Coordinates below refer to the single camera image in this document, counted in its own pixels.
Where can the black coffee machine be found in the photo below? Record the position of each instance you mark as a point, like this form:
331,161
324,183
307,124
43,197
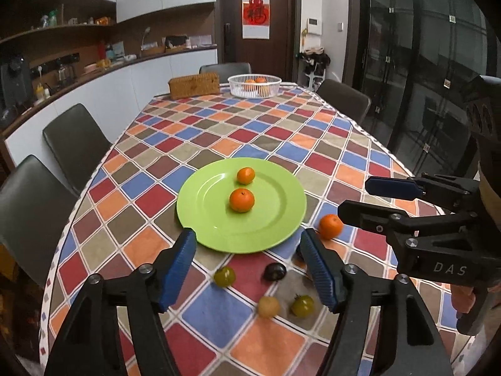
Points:
16,87

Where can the red fu poster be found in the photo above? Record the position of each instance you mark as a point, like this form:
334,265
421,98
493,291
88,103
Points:
256,19

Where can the tan round fruit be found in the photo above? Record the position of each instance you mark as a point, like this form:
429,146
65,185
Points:
268,307

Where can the dark brown door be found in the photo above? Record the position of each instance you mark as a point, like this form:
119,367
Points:
276,56

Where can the green plate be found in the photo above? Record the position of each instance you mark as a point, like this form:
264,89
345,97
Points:
203,205

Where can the green tomato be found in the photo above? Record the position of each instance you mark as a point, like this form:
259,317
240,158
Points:
302,306
224,277

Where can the black glass sliding door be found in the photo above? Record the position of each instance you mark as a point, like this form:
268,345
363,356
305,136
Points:
414,57

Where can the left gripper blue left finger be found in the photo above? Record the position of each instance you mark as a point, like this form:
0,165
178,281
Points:
88,342

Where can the person's right hand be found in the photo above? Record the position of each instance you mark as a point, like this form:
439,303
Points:
462,298

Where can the white wall intercom panel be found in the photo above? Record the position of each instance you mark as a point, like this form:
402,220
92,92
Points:
314,26

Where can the oranges in basket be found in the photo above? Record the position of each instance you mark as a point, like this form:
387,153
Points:
258,85

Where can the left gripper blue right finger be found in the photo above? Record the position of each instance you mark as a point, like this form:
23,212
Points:
408,342

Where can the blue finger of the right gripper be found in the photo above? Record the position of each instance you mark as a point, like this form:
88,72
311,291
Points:
450,193
398,226

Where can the white wire basket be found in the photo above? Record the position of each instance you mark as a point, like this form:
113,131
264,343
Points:
236,85

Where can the orange mandarin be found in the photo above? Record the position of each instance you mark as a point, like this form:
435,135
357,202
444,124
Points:
245,175
241,200
330,226

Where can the dark grey chair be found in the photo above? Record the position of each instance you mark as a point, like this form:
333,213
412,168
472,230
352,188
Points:
344,98
35,207
78,145
226,70

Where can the white counter cabinet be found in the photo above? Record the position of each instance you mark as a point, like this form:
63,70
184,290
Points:
114,99

